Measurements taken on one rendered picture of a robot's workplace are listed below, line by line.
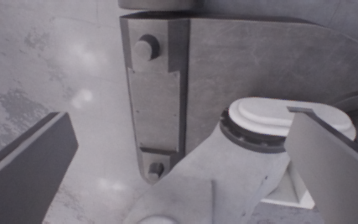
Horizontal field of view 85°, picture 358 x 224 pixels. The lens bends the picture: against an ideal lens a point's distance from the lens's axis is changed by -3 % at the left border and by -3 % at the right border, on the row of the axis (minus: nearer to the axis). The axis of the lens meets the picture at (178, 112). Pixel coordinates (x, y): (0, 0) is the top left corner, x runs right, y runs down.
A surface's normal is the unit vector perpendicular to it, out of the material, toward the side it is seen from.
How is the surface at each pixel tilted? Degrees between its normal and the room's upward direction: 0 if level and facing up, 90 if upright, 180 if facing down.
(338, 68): 0
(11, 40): 0
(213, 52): 0
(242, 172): 90
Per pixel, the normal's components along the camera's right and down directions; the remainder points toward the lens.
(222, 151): 0.01, -0.85
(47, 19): -0.18, 0.51
